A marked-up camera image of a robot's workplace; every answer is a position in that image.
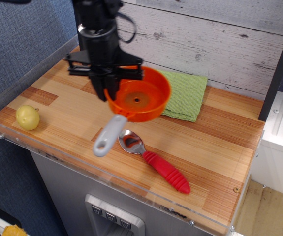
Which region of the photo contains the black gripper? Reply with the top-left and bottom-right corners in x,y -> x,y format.
65,23 -> 143,102

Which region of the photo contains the orange measuring cup grey handle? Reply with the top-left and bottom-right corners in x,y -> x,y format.
93,66 -> 172,157

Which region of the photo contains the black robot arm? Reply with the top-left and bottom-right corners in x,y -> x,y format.
65,0 -> 143,101

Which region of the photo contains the yellow toy potato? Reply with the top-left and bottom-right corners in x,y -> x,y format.
16,105 -> 40,131

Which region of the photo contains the clear acrylic table guard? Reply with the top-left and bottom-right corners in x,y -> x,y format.
0,37 -> 264,236

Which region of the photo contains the green folded cloth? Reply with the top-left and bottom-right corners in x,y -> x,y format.
159,70 -> 208,122

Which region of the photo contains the grey toy fridge cabinet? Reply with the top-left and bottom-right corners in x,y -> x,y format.
31,152 -> 208,236

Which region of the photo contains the silver dispenser button panel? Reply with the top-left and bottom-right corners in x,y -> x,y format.
85,194 -> 146,236

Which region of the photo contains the yellow object bottom left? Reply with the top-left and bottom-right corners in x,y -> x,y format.
2,225 -> 28,236

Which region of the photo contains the white toy sink unit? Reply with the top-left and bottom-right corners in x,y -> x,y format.
251,92 -> 283,193

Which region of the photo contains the metal spoon red handle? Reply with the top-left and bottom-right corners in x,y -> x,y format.
118,129 -> 191,194

